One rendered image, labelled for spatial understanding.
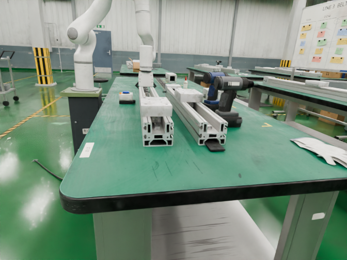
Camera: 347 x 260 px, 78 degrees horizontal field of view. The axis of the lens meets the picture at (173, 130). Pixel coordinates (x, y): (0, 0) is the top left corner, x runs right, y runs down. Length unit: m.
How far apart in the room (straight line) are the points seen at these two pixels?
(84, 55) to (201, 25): 11.82
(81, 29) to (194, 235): 1.37
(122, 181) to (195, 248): 0.69
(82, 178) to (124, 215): 0.16
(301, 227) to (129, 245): 0.59
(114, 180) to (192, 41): 12.58
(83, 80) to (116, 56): 10.90
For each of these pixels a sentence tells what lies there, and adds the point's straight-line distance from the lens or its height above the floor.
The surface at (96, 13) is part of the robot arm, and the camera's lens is 1.60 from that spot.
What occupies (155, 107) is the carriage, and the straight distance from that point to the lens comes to 0.76.
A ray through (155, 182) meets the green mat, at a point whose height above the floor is 0.78.
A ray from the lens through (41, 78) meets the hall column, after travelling 7.85.
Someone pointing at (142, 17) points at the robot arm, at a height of 1.28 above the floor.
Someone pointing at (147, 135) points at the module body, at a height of 0.82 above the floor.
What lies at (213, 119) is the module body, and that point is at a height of 0.85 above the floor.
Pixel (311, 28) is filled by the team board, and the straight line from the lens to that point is 4.55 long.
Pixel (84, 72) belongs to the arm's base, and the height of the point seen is 0.93.
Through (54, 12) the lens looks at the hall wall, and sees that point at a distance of 13.06.
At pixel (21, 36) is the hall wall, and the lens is 13.51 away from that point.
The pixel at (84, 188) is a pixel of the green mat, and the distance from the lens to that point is 0.54.
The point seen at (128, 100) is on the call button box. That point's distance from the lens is 1.34.
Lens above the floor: 1.07
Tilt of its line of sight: 19 degrees down
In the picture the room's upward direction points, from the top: 3 degrees clockwise
